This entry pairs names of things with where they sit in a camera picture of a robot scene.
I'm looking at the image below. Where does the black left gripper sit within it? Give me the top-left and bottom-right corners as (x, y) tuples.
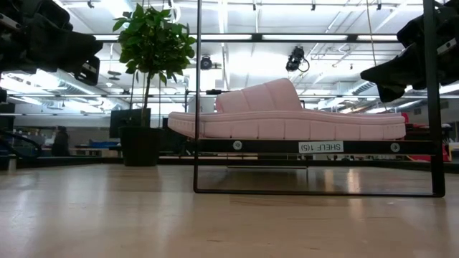
(0, 0), (104, 87)

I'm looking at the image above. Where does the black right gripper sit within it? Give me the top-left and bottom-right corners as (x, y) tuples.
(360, 0), (459, 104)

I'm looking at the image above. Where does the pink slide sandal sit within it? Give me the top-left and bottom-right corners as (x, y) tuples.
(167, 77), (407, 141)

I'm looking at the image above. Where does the black computer monitor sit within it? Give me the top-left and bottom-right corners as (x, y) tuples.
(109, 108), (151, 139)

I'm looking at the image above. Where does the red and black cart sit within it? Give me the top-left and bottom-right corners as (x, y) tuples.
(400, 113), (453, 163)

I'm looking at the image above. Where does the person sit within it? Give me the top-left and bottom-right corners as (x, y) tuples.
(51, 125), (71, 158)

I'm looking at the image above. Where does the green potted plant black pot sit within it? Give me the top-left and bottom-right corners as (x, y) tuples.
(112, 3), (197, 168)

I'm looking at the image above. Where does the black overhead beam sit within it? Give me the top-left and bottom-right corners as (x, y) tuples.
(91, 33), (399, 43)

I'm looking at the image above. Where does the black hanging cable reel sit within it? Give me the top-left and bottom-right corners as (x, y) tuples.
(199, 54), (213, 71)
(285, 45), (310, 72)

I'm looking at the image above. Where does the black looping cable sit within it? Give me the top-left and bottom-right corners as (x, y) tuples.
(0, 128), (44, 161)

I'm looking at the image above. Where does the black aluminium table frame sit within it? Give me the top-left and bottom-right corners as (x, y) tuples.
(16, 153), (459, 170)

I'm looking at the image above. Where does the wooden shelf black metal frame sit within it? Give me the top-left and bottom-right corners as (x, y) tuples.
(193, 0), (446, 198)

